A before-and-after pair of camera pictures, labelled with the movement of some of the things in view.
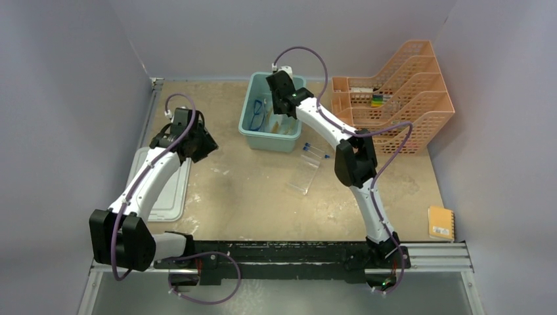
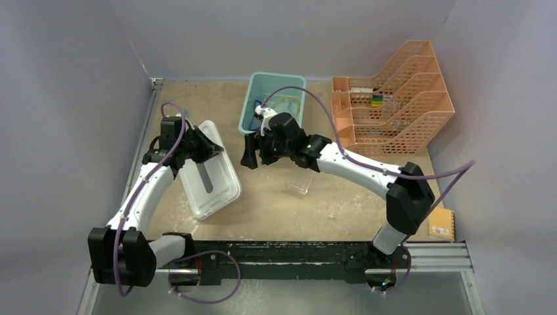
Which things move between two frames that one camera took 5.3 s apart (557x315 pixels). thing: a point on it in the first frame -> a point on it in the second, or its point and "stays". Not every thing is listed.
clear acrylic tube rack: [303, 173] stays
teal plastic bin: [266, 130] stays
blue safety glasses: [257, 104] stays
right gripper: [278, 111] -> [256, 142]
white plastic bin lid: [169, 203] -> [213, 184]
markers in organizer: [378, 100] stays
